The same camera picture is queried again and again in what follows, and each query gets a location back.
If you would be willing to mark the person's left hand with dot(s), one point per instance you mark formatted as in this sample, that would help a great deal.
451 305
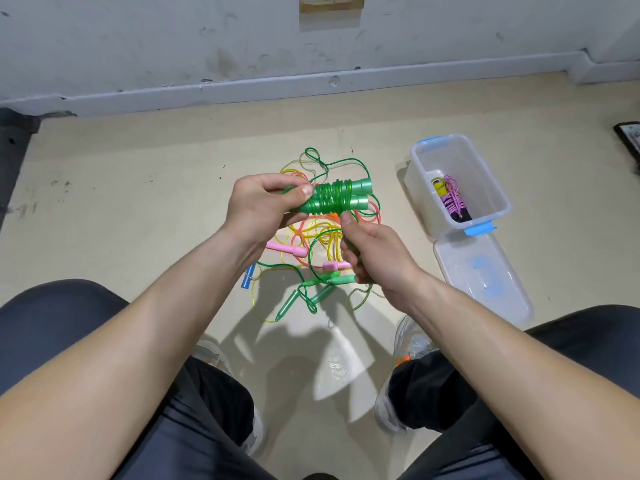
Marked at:
255 210

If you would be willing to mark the person's right hand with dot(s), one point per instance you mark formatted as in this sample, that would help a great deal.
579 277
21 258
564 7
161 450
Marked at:
385 260

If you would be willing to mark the clear storage box blue latches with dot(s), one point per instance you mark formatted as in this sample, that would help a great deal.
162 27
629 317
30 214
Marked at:
480 180

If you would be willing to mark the person's right forearm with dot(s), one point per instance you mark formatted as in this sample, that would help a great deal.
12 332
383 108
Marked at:
530 385

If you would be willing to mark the person's left forearm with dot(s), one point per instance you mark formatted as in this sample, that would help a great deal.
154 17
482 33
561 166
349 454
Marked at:
100 365

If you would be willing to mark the clear plastic box lid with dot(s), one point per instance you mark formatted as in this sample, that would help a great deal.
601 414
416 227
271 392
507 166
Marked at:
485 275

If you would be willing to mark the grey right shoe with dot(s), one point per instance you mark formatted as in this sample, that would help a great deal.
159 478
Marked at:
410 340

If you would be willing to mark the grey shoe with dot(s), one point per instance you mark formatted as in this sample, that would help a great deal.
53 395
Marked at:
212 350
410 340

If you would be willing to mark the grey left shoe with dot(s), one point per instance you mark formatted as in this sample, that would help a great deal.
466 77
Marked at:
212 350

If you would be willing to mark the black shorts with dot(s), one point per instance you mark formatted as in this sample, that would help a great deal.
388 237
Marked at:
40 325

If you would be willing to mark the small black object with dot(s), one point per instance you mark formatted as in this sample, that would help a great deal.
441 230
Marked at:
630 140

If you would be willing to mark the small wooden wall block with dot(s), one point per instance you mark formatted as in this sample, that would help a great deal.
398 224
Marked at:
332 5

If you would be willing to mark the black metal rack frame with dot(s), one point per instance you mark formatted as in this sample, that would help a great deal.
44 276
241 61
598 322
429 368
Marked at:
15 145

